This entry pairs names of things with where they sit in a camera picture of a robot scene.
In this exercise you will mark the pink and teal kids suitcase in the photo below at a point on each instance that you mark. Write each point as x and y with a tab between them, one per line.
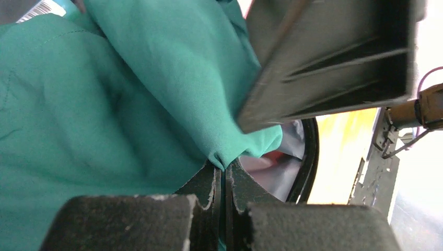
324	57

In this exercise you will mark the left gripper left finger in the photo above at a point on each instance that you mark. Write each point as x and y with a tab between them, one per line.
185	220

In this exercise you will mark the dark green garment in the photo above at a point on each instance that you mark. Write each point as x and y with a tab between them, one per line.
130	98

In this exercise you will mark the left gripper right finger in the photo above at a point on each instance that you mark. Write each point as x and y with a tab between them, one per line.
256	220

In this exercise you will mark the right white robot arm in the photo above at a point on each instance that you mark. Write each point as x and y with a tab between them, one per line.
425	112

